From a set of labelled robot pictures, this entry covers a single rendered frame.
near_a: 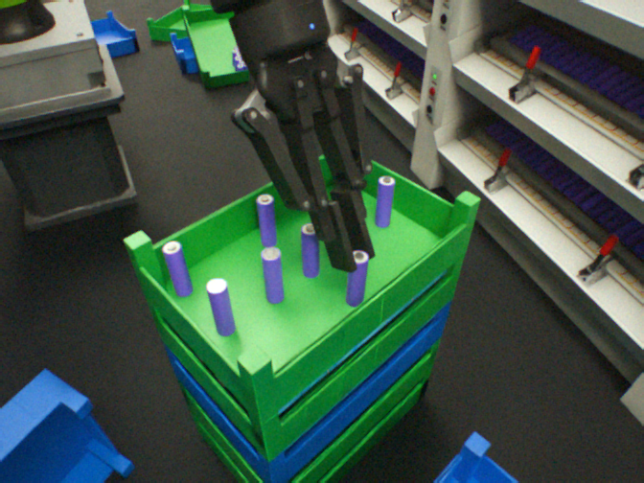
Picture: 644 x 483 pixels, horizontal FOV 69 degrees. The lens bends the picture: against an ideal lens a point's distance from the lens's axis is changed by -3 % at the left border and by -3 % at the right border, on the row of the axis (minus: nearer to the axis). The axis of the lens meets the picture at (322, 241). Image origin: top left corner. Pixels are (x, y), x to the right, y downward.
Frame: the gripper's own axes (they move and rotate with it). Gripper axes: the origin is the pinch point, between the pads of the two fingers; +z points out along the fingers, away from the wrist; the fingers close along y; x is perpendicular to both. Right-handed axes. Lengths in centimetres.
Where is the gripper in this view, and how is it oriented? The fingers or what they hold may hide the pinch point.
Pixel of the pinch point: (343, 230)
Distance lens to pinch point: 45.1
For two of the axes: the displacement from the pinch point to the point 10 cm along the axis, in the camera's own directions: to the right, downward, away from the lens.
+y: -7.2, 4.7, -5.0
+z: 2.9, 8.7, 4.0
